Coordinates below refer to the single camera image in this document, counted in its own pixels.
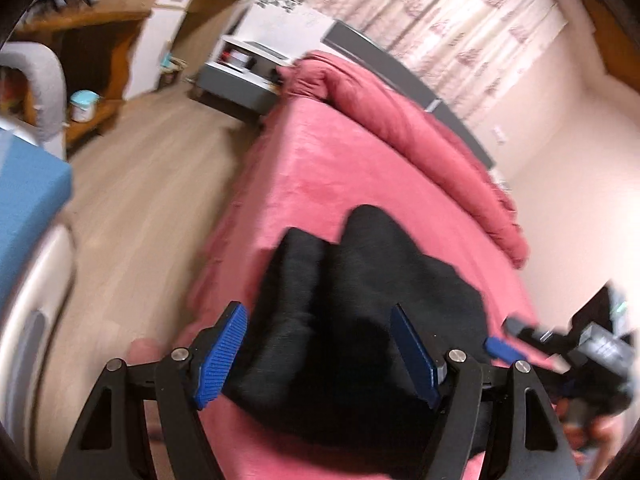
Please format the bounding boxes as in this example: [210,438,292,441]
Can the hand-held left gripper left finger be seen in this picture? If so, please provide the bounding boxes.
[55,301,249,480]

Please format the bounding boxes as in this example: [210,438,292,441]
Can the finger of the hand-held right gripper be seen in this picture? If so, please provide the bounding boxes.
[502,316,568,356]
[483,336,563,373]

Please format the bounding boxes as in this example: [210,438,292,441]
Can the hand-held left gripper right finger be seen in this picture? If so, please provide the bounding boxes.
[390,304,581,480]

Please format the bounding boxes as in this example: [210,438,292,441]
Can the black pants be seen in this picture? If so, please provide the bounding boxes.
[220,204,493,480]

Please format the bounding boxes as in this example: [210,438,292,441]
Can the person's right hand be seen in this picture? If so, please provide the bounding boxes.
[560,395,626,480]

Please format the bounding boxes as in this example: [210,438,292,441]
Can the pink bed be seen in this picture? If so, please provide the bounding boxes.
[177,50,546,480]

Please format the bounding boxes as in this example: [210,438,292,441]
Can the pink duvet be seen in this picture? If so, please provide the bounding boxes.
[277,50,531,268]

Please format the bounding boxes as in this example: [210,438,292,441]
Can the blue cushion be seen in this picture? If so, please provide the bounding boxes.
[0,130,74,311]

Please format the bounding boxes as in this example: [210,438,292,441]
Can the white container with teal lid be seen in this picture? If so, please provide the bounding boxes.
[69,90,101,124]

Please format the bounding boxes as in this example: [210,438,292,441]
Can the brown wooden panel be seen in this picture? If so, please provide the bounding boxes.
[520,0,640,78]

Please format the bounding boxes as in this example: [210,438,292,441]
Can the dark grey headboard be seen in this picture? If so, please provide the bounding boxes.
[320,19,496,171]

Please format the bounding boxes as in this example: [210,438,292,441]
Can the white patterned curtain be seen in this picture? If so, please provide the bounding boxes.
[300,0,571,136]

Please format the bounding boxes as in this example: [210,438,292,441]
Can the grey padded chair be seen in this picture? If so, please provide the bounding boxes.
[0,42,69,161]

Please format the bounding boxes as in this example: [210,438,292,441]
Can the wooden desk shelf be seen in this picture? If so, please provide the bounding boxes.
[10,7,153,148]

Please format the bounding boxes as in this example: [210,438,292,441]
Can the wooden cabinet with white front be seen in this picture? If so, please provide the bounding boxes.
[129,0,242,97]

